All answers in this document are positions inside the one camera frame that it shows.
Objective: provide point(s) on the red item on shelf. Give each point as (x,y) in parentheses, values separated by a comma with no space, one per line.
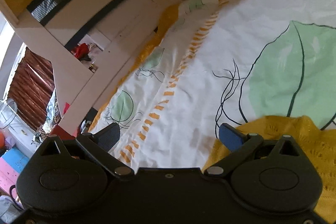
(80,52)

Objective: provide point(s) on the white leaf-print duvet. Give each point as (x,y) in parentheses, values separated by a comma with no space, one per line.
(224,61)

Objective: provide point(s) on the brown striped curtain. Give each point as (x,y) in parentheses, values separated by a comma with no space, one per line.
(31,88)

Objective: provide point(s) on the wooden bed frame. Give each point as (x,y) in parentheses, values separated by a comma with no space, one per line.
(112,29)

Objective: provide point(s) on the orange bed sheet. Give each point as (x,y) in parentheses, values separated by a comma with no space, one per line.
(167,18)

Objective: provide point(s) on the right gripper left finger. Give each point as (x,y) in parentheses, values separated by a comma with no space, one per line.
(96,147)

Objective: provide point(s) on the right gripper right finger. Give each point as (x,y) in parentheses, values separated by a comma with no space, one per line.
(241,147)

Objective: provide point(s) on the mustard yellow knit sweater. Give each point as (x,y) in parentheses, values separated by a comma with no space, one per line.
(318,145)

